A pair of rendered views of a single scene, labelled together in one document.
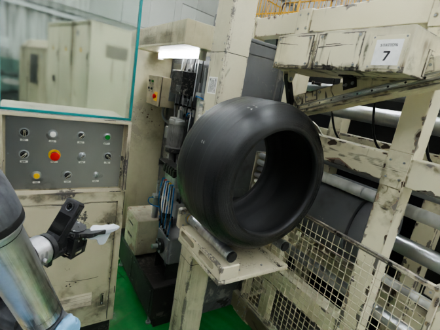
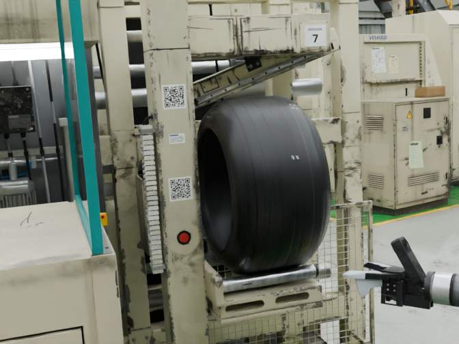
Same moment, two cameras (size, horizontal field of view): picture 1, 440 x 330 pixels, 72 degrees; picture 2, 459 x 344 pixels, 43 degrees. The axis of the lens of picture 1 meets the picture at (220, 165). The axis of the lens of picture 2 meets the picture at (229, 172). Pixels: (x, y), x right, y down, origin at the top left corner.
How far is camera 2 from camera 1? 1.92 m
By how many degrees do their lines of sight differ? 71
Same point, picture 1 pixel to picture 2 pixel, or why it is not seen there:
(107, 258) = not seen: outside the picture
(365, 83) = (269, 62)
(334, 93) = (238, 76)
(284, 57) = (195, 44)
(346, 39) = (273, 24)
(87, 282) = not seen: outside the picture
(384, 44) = (311, 29)
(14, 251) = not seen: outside the picture
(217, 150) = (321, 157)
